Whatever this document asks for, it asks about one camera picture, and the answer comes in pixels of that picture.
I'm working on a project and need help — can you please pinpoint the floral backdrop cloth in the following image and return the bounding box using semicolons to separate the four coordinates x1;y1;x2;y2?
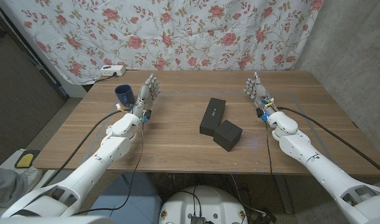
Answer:
4;0;324;86

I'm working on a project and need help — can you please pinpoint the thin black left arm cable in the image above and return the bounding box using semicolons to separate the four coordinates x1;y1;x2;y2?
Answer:
72;121;145;216

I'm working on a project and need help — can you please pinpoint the long black box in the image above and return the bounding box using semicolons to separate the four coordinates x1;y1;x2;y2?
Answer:
199;97;226;137

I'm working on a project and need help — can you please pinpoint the white sneaker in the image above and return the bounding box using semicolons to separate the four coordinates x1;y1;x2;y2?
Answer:
21;167;44;191

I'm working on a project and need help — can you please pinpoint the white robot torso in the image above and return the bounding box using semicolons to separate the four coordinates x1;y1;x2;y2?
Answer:
158;185;249;224

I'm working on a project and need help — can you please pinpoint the white power strip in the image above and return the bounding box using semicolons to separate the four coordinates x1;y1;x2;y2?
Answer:
100;65;126;77

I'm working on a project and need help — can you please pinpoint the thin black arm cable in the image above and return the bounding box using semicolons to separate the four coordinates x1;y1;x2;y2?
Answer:
72;121;145;216
264;120;273;175

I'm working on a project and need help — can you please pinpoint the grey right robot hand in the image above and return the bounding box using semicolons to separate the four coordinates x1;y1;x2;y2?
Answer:
243;70;278;116

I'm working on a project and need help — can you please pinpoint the black cube box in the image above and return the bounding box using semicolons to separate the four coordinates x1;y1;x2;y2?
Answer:
213;119;243;152

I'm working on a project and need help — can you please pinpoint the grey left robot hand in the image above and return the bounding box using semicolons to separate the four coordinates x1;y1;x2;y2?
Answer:
131;73;162;118

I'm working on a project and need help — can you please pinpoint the yellow black foot pedal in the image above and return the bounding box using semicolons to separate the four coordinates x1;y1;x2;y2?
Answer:
14;149;41;169

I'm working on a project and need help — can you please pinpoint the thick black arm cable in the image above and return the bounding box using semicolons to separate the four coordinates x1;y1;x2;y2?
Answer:
276;106;380;177
41;108;132;188

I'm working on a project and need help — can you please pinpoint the black plug adapter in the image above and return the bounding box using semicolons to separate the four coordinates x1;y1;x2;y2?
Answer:
254;211;277;224

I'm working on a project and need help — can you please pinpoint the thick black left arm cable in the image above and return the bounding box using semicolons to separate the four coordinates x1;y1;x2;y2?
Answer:
41;108;132;188

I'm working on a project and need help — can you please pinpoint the black power strip cord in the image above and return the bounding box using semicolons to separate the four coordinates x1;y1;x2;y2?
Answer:
95;73;118;83

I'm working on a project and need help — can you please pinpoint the grey metal table leg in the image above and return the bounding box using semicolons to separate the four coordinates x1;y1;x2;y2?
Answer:
275;174;295;215

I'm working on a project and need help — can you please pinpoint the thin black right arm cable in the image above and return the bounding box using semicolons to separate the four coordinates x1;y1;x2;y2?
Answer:
264;120;273;175

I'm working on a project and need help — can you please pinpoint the person grey trouser leg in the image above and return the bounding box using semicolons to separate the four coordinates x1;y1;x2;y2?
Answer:
0;164;29;208

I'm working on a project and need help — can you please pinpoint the dark blue mug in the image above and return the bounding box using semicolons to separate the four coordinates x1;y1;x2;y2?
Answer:
114;84;136;108

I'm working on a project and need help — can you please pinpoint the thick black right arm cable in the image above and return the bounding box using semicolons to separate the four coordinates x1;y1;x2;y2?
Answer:
276;106;380;177

